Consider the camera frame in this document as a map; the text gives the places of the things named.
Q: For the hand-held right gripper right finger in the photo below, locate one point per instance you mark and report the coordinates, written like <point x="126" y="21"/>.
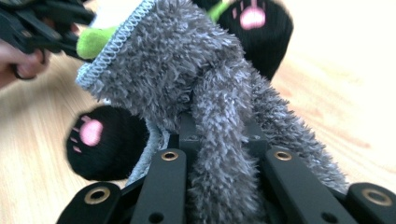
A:
<point x="257" y="140"/>

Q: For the black and white panda plush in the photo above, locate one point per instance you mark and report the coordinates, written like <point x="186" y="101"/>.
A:
<point x="118" y="146"/>

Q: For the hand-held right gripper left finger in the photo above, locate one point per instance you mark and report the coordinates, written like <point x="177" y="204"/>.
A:
<point x="186" y="130"/>

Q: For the grey fluffy cloth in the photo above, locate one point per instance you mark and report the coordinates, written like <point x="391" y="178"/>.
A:
<point x="174" y="56"/>

